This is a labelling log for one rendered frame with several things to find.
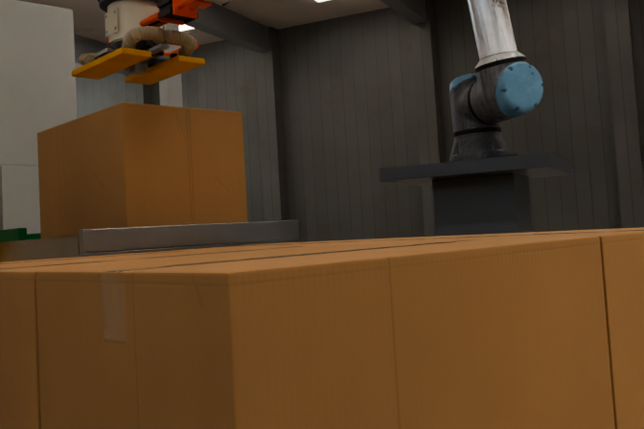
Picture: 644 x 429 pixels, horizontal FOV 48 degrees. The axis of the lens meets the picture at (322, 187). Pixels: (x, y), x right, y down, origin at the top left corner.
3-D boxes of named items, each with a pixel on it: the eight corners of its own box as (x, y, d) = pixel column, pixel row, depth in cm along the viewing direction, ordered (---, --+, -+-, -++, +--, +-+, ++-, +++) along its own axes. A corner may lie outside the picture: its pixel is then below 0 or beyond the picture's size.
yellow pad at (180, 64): (125, 82, 249) (124, 68, 249) (150, 85, 256) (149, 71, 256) (178, 60, 224) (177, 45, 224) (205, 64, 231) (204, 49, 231)
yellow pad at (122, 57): (71, 77, 236) (70, 61, 236) (100, 79, 243) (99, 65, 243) (122, 53, 211) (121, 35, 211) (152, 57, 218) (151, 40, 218)
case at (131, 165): (40, 254, 238) (36, 132, 240) (150, 247, 265) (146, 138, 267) (127, 250, 194) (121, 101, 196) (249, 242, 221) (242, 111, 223)
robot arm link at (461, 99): (484, 134, 243) (479, 82, 244) (515, 124, 227) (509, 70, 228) (444, 135, 237) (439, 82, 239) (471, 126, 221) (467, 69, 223)
